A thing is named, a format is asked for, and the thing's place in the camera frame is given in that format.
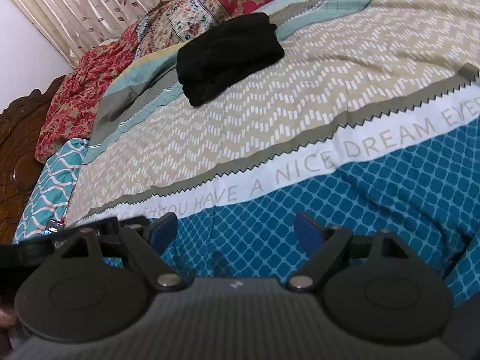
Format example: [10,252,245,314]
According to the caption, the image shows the black pants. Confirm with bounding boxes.
[176,12,285,107]

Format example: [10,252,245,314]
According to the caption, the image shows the person's left hand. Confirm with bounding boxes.
[0,304,18,329]

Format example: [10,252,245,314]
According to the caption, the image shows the teal wave-pattern pillow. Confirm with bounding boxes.
[13,138,89,244]

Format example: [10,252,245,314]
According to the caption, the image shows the patterned bed sheet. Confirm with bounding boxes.
[66,0,479,304]

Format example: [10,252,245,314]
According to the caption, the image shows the patchwork floral quilt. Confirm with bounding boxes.
[34,0,272,163]

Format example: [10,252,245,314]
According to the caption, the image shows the carved wooden headboard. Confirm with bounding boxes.
[0,76,64,244]

